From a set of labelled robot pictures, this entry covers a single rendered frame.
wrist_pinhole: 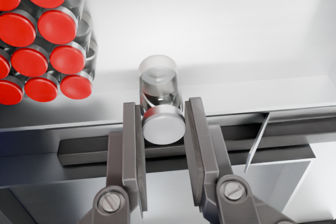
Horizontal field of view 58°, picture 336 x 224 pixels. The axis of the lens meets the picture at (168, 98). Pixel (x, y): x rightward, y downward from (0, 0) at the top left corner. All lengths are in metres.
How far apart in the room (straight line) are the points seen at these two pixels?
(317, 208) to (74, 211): 0.38
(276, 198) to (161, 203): 0.16
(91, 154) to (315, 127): 0.23
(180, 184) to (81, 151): 0.15
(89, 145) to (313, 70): 0.22
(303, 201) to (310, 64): 0.29
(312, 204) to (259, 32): 0.36
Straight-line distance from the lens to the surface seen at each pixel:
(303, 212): 0.58
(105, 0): 0.22
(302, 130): 0.34
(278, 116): 0.33
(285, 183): 0.42
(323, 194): 0.53
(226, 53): 0.25
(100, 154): 0.31
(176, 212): 0.48
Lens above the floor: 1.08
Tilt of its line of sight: 45 degrees down
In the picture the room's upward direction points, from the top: 173 degrees clockwise
